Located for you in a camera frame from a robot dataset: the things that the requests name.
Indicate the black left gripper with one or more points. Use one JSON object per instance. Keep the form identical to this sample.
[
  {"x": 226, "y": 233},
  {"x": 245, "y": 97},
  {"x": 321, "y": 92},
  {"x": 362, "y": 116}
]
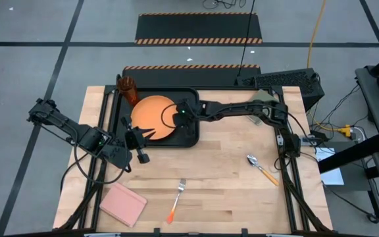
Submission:
[{"x": 134, "y": 138}]

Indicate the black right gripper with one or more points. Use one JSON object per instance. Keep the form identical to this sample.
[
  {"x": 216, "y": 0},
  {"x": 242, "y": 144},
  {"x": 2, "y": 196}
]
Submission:
[{"x": 191, "y": 113}]

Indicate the orange round plate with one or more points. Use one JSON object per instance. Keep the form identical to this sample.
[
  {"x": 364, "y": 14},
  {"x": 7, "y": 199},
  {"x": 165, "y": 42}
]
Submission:
[{"x": 150, "y": 115}]

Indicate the orange translucent cup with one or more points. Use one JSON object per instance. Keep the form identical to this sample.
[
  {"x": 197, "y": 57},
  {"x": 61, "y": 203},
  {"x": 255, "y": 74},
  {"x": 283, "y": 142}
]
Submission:
[{"x": 127, "y": 89}]

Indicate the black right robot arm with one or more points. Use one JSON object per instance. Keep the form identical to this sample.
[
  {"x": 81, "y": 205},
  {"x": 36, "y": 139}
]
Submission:
[{"x": 235, "y": 108}]

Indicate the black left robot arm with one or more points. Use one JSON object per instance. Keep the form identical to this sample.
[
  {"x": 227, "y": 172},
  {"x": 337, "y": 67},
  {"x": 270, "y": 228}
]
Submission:
[{"x": 77, "y": 131}]

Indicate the black plastic tray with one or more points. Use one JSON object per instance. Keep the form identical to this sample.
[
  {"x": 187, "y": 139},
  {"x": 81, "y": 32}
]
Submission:
[{"x": 189, "y": 140}]

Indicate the narrow hazard striped floor mat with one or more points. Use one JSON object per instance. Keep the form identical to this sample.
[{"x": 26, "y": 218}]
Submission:
[{"x": 189, "y": 77}]

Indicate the pink notebook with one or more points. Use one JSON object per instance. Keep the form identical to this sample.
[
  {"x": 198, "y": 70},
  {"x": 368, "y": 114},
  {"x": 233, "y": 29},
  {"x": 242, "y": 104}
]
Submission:
[{"x": 122, "y": 204}]

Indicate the green notebook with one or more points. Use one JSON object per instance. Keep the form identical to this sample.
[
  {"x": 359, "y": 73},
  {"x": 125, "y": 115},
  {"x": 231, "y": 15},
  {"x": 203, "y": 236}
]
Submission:
[{"x": 263, "y": 96}]

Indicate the large hazard striped floor mat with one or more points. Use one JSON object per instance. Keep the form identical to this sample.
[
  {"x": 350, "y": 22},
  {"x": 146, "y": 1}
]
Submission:
[{"x": 196, "y": 28}]

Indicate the white paper sheet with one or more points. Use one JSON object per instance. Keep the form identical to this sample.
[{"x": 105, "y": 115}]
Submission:
[{"x": 332, "y": 176}]

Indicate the yellow power plug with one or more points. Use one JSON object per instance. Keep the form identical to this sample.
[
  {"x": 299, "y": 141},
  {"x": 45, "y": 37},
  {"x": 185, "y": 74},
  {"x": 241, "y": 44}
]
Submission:
[{"x": 345, "y": 130}]

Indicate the black aluminium table frame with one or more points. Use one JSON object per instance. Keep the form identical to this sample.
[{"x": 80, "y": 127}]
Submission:
[{"x": 229, "y": 88}]

